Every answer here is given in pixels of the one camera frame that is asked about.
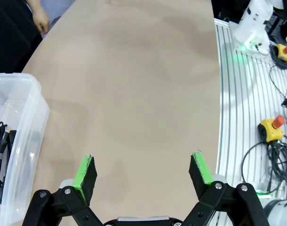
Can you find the ribbed aluminium base plate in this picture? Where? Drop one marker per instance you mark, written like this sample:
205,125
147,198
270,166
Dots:
233,106

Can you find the person in black T-shirt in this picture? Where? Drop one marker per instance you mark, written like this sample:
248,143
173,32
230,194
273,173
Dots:
9,35

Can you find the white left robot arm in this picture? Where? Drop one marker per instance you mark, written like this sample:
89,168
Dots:
282,212

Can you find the clear plastic storage bin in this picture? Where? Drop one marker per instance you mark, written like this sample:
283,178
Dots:
28,131

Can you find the person's left forearm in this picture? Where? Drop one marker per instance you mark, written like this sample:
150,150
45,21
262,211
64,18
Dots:
33,5

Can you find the person's left hand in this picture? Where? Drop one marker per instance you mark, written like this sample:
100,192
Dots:
41,21

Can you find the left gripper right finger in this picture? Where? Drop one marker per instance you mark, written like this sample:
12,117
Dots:
200,179

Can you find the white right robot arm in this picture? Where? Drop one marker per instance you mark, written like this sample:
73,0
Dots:
254,26

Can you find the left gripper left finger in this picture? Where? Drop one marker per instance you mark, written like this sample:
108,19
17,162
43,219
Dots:
84,179

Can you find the yellow emergency stop button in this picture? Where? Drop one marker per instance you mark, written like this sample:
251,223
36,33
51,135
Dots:
271,130
283,51

